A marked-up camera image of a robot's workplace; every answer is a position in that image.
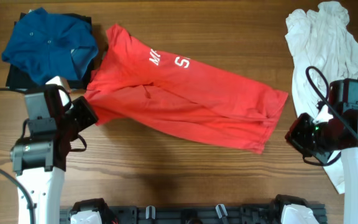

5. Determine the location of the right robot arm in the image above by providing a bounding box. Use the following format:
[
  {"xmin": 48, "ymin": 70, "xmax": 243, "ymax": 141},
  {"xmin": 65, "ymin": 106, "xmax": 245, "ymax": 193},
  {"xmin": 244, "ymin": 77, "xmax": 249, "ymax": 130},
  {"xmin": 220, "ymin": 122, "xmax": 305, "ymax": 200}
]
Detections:
[{"xmin": 285, "ymin": 78, "xmax": 358, "ymax": 223}]

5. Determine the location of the red printed t-shirt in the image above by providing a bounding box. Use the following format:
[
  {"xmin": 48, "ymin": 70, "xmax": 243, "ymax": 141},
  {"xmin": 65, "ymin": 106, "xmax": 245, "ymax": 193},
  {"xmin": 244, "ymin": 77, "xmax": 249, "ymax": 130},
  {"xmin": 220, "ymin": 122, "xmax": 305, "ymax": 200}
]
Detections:
[{"xmin": 85, "ymin": 25, "xmax": 288, "ymax": 154}]

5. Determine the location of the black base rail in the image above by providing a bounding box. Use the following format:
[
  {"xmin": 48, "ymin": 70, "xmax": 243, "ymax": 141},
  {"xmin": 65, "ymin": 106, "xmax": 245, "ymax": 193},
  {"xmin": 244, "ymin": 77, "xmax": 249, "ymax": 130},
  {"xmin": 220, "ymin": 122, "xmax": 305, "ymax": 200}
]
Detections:
[{"xmin": 59, "ymin": 203, "xmax": 328, "ymax": 224}]

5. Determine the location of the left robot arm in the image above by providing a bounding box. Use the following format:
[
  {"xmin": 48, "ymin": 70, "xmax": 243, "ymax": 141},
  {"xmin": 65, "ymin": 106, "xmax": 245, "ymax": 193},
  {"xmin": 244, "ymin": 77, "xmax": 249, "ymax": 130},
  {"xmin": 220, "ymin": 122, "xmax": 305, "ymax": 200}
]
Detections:
[{"xmin": 11, "ymin": 84, "xmax": 98, "ymax": 223}]

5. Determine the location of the white crumpled t-shirt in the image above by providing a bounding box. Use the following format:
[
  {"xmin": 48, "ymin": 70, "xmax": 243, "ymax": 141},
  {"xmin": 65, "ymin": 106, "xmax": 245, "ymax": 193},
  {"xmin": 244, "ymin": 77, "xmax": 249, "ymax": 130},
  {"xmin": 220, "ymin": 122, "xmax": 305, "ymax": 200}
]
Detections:
[{"xmin": 284, "ymin": 1, "xmax": 358, "ymax": 195}]

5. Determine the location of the blue polo shirt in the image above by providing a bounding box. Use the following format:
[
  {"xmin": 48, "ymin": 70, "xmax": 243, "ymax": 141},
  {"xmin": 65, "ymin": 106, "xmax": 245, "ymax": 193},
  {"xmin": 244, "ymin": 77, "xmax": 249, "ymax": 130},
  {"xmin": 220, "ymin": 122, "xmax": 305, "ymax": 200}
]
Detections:
[{"xmin": 1, "ymin": 7, "xmax": 99, "ymax": 85}]

